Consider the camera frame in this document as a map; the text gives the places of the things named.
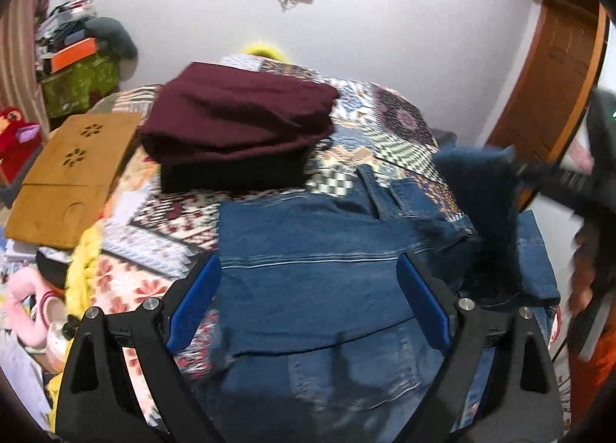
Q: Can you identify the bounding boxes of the folded maroon cloth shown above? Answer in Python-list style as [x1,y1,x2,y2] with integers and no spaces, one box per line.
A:
[139,62,341,167]

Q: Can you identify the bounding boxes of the yellow pillow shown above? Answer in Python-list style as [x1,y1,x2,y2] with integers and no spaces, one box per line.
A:
[239,40,286,61]

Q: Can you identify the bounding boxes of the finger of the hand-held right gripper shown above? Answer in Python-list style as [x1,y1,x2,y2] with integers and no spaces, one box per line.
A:
[514,160,594,197]

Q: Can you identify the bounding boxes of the blue denim jeans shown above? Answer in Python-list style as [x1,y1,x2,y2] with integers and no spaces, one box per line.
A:
[212,144,561,443]

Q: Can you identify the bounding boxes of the yellow fuzzy blanket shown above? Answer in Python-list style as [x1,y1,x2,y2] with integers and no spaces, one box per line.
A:
[45,225,105,430]

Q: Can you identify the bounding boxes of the red plush toy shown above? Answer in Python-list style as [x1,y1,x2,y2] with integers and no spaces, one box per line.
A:
[0,107,45,185]

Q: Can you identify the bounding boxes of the patterned patchwork bedsheet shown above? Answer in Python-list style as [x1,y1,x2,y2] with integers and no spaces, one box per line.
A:
[67,53,569,430]

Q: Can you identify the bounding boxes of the green box with clutter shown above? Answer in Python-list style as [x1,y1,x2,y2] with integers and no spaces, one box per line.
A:
[40,54,121,119]

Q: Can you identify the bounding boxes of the orange box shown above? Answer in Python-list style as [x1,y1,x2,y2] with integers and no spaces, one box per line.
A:
[48,37,97,73]

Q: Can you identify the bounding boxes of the grey stuffed cushion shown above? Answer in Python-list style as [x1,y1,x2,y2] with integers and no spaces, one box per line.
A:
[85,16,139,72]

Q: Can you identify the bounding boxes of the folded black cloth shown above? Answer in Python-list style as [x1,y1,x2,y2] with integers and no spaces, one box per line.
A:
[160,144,311,194]

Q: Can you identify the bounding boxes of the pink plush toy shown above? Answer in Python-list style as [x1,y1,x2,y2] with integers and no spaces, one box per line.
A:
[4,264,50,348]

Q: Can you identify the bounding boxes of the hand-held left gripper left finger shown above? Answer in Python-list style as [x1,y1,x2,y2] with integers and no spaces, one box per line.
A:
[50,253,227,443]

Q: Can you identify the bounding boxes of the wooden door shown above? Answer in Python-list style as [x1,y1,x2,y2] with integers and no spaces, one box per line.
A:
[484,0,611,215]

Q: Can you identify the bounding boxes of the person's right hand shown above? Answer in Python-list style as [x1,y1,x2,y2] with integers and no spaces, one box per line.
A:
[569,225,602,316]

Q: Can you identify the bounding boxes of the brown wooden lap desk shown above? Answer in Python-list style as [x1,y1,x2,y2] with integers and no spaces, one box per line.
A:
[5,113,145,250]

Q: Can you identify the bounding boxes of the pile of papers and packets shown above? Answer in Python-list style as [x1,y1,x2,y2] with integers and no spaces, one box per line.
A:
[35,0,96,61]

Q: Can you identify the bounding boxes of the striped curtain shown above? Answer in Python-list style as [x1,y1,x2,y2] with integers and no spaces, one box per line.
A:
[0,0,72,138]

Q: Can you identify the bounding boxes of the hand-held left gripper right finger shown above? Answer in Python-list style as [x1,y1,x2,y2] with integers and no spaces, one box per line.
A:
[395,253,566,443]

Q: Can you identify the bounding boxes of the person's orange clothing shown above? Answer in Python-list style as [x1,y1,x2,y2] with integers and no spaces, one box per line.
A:
[567,299,616,427]

